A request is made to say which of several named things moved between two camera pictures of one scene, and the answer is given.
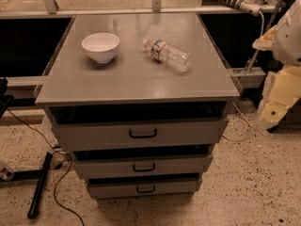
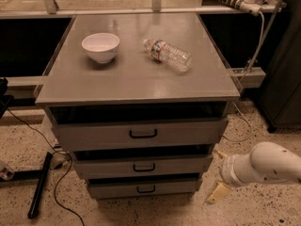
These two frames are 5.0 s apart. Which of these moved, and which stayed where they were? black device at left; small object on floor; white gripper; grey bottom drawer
Moved: white gripper
Stayed: small object on floor; black device at left; grey bottom drawer
